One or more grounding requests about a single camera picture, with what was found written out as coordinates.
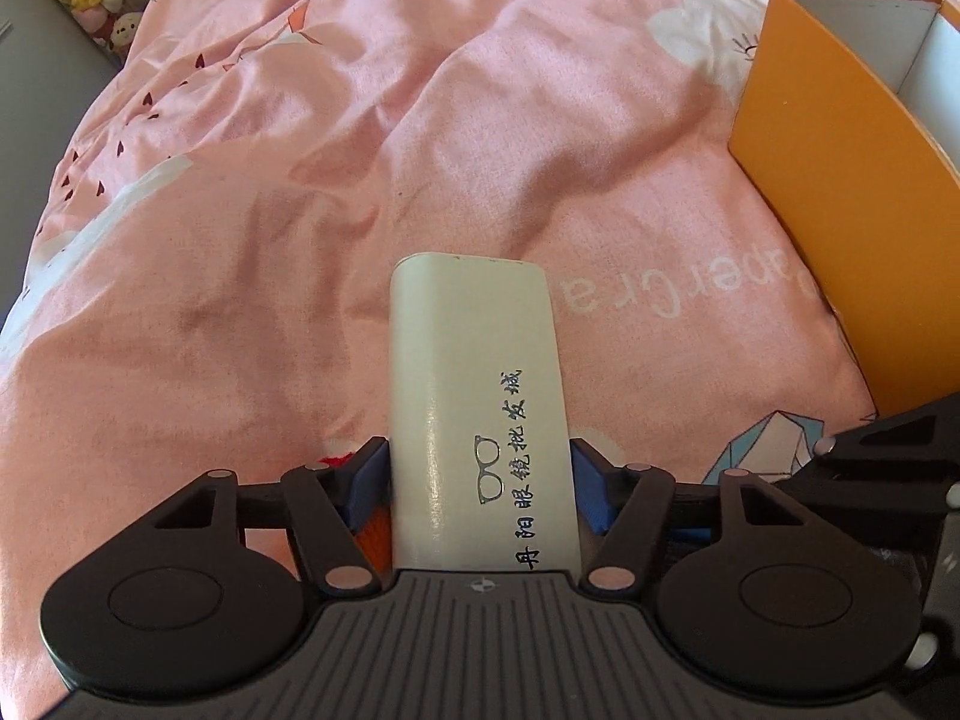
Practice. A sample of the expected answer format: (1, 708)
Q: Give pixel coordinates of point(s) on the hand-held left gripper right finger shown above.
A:
(592, 495)

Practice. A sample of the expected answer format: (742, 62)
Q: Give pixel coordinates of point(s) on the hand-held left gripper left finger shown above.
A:
(367, 481)

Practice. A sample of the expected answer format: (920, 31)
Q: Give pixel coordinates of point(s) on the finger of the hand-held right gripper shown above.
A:
(900, 457)

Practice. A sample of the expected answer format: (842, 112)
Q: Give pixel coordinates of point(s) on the white glasses case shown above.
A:
(480, 360)

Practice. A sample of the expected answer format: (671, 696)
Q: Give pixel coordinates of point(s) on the orange cardboard box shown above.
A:
(825, 165)

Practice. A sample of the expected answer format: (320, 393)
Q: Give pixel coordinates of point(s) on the pink printed blanket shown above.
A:
(300, 202)

